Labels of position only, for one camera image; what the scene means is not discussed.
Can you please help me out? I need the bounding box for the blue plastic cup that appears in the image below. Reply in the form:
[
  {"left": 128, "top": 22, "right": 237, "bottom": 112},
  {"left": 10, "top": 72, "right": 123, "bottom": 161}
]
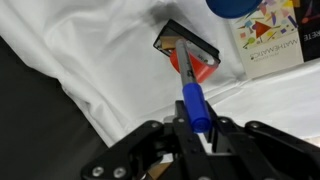
[{"left": 205, "top": 0, "right": 264, "bottom": 20}]

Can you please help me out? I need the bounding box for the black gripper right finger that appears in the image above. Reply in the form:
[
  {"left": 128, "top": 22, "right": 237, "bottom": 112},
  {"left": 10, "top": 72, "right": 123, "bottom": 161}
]
[{"left": 204, "top": 101, "right": 320, "bottom": 180}]

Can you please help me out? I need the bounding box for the tan wooden block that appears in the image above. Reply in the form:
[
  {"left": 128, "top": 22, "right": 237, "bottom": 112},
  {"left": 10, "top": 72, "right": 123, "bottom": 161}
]
[{"left": 160, "top": 34, "right": 182, "bottom": 52}]

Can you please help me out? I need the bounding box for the black mesh tray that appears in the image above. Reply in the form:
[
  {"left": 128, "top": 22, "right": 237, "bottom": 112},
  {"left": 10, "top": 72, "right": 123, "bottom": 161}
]
[{"left": 153, "top": 19, "right": 222, "bottom": 68}]

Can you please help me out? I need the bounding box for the grey marker with blue cap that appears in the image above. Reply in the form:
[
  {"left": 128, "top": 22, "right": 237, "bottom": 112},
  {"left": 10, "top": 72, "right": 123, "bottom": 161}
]
[{"left": 174, "top": 38, "right": 213, "bottom": 134}]

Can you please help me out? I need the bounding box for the red tape roll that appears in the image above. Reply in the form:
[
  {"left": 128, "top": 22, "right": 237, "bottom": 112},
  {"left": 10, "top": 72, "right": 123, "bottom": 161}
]
[{"left": 169, "top": 43, "right": 219, "bottom": 84}]

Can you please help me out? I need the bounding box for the white tablecloth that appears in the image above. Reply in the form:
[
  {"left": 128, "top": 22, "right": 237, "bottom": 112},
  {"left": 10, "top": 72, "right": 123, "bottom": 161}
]
[{"left": 0, "top": 0, "right": 320, "bottom": 148}]

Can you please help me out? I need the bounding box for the discrete mathematics book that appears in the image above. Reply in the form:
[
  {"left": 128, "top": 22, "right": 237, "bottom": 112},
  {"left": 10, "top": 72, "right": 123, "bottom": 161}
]
[{"left": 228, "top": 0, "right": 320, "bottom": 80}]

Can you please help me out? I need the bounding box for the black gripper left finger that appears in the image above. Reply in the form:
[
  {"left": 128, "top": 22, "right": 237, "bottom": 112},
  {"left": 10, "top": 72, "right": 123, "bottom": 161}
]
[{"left": 80, "top": 99, "right": 214, "bottom": 180}]

